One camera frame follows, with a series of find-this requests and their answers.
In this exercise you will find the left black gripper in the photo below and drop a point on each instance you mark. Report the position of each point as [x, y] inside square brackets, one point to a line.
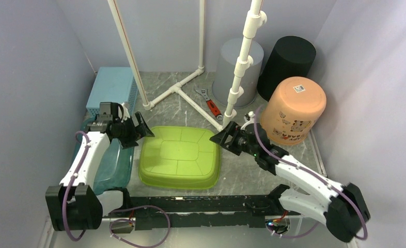
[129, 141]

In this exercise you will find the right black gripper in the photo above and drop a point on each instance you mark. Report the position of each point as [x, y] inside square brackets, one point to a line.
[221, 137]

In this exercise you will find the green plastic tray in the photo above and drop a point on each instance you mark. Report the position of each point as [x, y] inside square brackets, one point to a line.
[180, 158]

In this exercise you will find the blue plastic basket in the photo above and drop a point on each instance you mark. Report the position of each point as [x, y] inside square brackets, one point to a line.
[112, 84]

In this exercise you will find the orange plastic bucket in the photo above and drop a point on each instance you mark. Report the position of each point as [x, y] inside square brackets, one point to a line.
[293, 109]

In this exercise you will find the black plastic bucket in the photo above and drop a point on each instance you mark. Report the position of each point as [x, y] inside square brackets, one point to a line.
[291, 56]

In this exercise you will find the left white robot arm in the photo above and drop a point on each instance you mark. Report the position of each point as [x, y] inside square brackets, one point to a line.
[72, 204]

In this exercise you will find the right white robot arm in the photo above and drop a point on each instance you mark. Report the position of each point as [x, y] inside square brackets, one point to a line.
[341, 208]

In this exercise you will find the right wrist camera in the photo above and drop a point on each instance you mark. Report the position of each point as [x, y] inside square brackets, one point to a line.
[250, 121]

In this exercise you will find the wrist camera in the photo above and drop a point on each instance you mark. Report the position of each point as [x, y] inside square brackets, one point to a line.
[250, 121]
[124, 111]

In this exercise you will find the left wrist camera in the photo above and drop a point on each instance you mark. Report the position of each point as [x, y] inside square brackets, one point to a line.
[124, 111]

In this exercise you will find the red handled adjustable wrench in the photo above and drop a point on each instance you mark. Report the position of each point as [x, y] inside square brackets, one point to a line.
[211, 105]

